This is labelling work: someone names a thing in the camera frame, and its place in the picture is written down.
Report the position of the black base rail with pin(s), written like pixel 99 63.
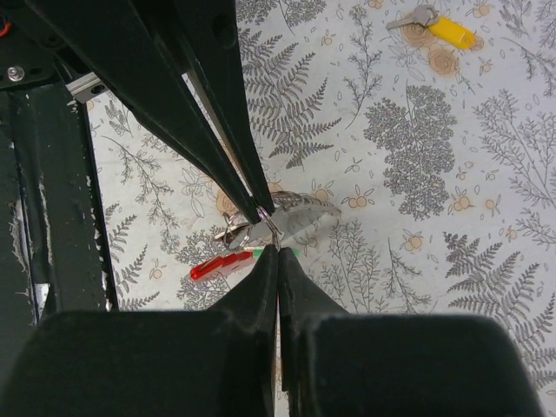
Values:
pixel 54 245

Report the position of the floral mat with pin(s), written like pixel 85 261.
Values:
pixel 441 160

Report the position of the left key with yellow tag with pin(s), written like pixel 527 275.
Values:
pixel 426 16

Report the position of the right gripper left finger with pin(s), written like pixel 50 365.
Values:
pixel 214 362

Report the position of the keyring with red tag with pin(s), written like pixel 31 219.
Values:
pixel 243 242

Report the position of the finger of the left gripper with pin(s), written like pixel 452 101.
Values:
pixel 128 45
pixel 207 38

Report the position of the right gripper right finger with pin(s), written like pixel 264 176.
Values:
pixel 339 364

